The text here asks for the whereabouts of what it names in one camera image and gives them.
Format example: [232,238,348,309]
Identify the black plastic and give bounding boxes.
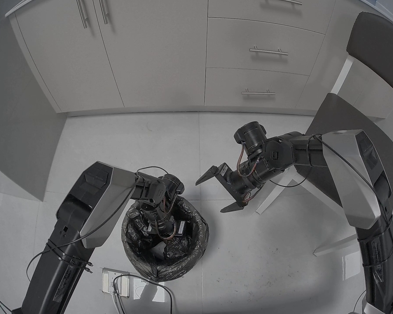
[164,239,187,261]

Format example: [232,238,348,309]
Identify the white cabinet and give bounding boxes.
[5,0,388,120]

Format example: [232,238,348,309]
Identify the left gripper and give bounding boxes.
[143,205,188,241]

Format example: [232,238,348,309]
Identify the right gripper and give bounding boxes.
[195,160,270,214]

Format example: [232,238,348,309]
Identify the white chair with grey seat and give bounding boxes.
[255,12,393,258]

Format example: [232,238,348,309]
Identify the white cable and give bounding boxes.
[111,283,123,314]

